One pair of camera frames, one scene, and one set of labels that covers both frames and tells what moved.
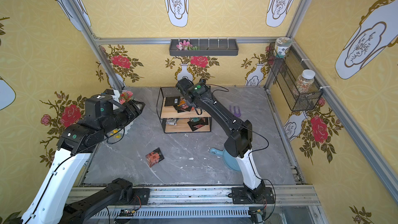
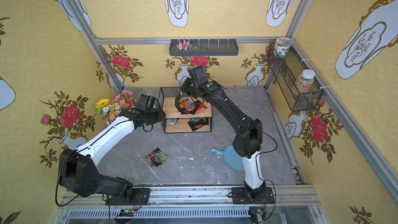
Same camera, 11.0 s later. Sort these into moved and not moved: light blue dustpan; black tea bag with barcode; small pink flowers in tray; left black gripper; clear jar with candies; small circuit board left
Moved: left black gripper; black tea bag with barcode
Not moved: clear jar with candies; light blue dustpan; small pink flowers in tray; small circuit board left
